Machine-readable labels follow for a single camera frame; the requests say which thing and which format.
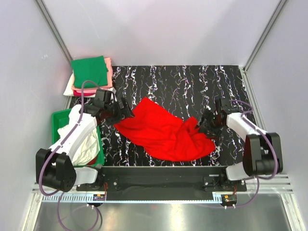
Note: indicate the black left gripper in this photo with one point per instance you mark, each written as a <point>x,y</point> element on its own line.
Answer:
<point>124,112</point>

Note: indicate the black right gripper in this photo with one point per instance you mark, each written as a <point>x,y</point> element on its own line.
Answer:
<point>213,133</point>

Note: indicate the red t-shirt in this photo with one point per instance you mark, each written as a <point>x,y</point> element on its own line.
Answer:
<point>163,135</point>

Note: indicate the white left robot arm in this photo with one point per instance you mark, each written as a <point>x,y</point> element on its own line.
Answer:
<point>54,167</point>

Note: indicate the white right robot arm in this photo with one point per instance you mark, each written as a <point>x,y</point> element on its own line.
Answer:
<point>262,156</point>

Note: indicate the crumpled white t-shirt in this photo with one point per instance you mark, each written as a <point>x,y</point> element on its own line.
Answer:
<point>89,148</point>

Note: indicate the folded green t-shirt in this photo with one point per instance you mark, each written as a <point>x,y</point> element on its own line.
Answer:
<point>90,71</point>

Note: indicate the dark red garment in bin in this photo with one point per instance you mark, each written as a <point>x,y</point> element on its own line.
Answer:
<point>93,161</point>

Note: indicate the folded salmon pink t-shirt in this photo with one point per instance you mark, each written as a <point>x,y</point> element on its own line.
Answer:
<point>109,74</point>

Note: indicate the folded white t-shirt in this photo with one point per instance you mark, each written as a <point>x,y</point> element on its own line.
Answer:
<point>69,92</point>

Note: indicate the green plastic bin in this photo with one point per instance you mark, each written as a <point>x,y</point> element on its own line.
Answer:
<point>61,118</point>

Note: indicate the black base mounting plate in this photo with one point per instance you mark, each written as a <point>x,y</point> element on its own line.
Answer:
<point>173,176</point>

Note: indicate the aluminium frame rail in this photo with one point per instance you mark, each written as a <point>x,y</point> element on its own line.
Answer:
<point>116,191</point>

